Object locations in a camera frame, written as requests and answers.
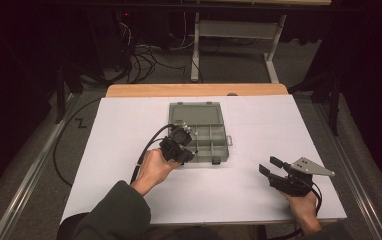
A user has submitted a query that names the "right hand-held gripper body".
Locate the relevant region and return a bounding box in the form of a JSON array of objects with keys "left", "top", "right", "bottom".
[{"left": 268, "top": 157, "right": 336, "bottom": 197}]

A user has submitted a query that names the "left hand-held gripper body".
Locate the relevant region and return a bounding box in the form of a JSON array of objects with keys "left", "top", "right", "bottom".
[{"left": 159, "top": 122, "right": 197, "bottom": 163}]

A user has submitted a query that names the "grey plastic compartment box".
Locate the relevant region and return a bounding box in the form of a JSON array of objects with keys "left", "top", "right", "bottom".
[{"left": 167, "top": 101, "right": 234, "bottom": 166}]

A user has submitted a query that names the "person's right hand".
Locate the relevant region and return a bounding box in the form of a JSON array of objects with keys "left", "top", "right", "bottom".
[{"left": 280, "top": 190, "right": 320, "bottom": 225}]

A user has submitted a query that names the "person's left hand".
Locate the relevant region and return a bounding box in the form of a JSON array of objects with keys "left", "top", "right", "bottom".
[{"left": 133, "top": 147, "right": 182, "bottom": 196}]

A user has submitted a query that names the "white table cover sheet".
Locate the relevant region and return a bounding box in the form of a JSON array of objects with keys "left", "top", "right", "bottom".
[{"left": 60, "top": 94, "right": 348, "bottom": 226}]

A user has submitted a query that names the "wooden table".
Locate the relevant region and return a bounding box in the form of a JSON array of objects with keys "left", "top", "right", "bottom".
[{"left": 105, "top": 83, "right": 289, "bottom": 99}]

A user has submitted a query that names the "black metal stand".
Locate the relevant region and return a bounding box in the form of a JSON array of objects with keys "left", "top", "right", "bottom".
[
  {"left": 287, "top": 71, "right": 342, "bottom": 137},
  {"left": 53, "top": 64, "right": 84, "bottom": 125}
]

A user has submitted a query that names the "dark equipment with red light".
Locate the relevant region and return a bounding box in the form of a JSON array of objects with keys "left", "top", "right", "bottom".
[{"left": 112, "top": 9, "right": 137, "bottom": 69}]

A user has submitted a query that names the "right hand-held gripper cable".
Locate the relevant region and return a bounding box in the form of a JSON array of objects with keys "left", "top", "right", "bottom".
[{"left": 307, "top": 181, "right": 324, "bottom": 218}]

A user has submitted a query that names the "hand-held gripper cable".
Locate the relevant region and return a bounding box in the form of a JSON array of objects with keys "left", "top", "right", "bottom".
[
  {"left": 130, "top": 123, "right": 175, "bottom": 185},
  {"left": 307, "top": 181, "right": 324, "bottom": 218}
]

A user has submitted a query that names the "left hand-held gripper cable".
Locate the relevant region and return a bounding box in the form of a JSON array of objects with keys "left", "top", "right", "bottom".
[{"left": 130, "top": 123, "right": 175, "bottom": 185}]

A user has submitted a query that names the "aluminium floor rail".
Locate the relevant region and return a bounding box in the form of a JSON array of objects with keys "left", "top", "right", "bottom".
[
  {"left": 312, "top": 99, "right": 382, "bottom": 240},
  {"left": 0, "top": 93, "right": 81, "bottom": 240}
]

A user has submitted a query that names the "tangle of floor cables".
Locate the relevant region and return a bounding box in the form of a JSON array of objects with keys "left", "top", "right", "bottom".
[{"left": 113, "top": 19, "right": 187, "bottom": 84}]

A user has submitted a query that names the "white frame desk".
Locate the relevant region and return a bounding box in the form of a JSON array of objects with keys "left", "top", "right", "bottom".
[{"left": 185, "top": 0, "right": 333, "bottom": 84}]

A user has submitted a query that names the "long black floor cable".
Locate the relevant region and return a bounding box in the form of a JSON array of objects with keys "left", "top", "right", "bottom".
[{"left": 52, "top": 98, "right": 102, "bottom": 188}]

